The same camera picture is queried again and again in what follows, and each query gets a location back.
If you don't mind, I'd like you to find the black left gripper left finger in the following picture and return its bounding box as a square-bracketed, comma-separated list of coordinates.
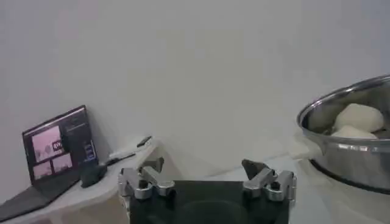
[118, 156, 177, 202]

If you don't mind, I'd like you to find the white steamed bun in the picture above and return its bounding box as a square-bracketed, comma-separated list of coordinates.
[330, 125, 379, 141]
[333, 103, 385, 133]

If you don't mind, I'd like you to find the desk with pale cloth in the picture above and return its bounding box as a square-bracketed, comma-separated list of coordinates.
[0, 136, 183, 224]

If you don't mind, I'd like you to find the open black laptop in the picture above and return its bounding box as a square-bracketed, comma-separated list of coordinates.
[0, 104, 100, 222]

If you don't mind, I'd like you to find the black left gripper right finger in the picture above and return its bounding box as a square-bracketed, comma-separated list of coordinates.
[241, 158, 297, 203]

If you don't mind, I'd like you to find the black computer mouse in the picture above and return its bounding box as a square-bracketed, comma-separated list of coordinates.
[80, 164, 108, 189]

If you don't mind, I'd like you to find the black pen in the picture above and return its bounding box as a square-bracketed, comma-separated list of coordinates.
[136, 135, 153, 149]

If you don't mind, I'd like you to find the steel steamer pot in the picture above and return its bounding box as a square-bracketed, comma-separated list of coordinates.
[296, 74, 390, 196]

